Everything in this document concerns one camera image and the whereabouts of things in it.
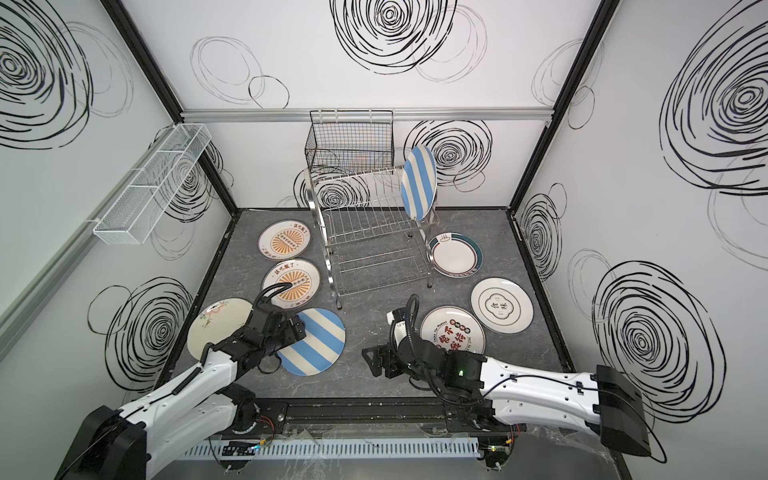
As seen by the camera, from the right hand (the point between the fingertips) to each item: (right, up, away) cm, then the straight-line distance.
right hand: (368, 358), depth 71 cm
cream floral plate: (-47, +4, +19) cm, 51 cm away
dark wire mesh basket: (-7, +61, +25) cm, 67 cm away
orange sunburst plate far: (-34, +28, +38) cm, 58 cm away
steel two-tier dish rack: (0, +29, +3) cm, 29 cm away
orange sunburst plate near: (-23, +15, +28) cm, 39 cm away
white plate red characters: (+24, +2, +17) cm, 30 cm away
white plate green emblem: (+41, +8, +22) cm, 47 cm away
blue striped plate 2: (+13, +44, +6) cm, 46 cm away
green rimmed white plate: (+28, +23, +34) cm, 50 cm away
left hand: (-22, +2, +16) cm, 27 cm away
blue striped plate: (-15, -3, +13) cm, 20 cm away
